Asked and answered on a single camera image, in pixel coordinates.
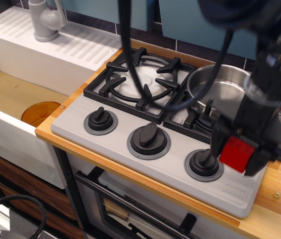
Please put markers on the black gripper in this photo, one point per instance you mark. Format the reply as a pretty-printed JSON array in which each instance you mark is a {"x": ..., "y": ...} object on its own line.
[{"x": 257, "y": 123}]

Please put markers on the red cube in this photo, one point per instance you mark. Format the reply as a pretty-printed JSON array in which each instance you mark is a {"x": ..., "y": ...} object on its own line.
[{"x": 236, "y": 154}]

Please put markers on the stainless steel pan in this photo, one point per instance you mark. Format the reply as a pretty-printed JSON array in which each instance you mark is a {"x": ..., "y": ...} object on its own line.
[{"x": 225, "y": 94}]

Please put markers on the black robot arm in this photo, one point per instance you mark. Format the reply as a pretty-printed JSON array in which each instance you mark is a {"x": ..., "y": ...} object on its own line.
[{"x": 262, "y": 17}]

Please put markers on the black right stove knob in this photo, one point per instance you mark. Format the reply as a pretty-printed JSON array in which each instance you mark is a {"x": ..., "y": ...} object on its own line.
[{"x": 202, "y": 166}]

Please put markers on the black stove knob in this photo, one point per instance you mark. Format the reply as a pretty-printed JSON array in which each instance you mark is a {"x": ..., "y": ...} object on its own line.
[
  {"x": 202, "y": 166},
  {"x": 100, "y": 122},
  {"x": 149, "y": 142}
]

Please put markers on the grey stove top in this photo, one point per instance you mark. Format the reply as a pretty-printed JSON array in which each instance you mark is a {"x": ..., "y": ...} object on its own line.
[{"x": 233, "y": 192}]

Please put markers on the black middle stove knob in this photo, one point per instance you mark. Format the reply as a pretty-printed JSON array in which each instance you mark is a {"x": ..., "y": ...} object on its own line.
[{"x": 149, "y": 142}]

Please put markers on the black left stove knob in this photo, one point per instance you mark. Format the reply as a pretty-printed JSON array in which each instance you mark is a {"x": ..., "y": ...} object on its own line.
[{"x": 100, "y": 122}]

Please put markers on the black right burner grate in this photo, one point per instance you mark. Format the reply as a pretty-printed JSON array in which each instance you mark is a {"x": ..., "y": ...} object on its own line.
[{"x": 190, "y": 123}]

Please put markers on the black burner grate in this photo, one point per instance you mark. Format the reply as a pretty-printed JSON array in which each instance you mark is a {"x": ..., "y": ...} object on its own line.
[
  {"x": 161, "y": 77},
  {"x": 190, "y": 123}
]

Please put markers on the black left burner grate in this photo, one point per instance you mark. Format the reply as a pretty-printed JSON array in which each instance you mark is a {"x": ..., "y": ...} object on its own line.
[{"x": 161, "y": 77}]

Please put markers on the grey toy faucet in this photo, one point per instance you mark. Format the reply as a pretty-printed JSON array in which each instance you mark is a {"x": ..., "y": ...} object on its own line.
[{"x": 46, "y": 22}]

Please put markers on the white sink unit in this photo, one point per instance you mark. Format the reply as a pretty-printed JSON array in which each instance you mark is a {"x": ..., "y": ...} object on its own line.
[{"x": 32, "y": 72}]

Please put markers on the oven door with handle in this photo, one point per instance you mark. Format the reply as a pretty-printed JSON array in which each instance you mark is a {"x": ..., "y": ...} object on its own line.
[{"x": 127, "y": 211}]

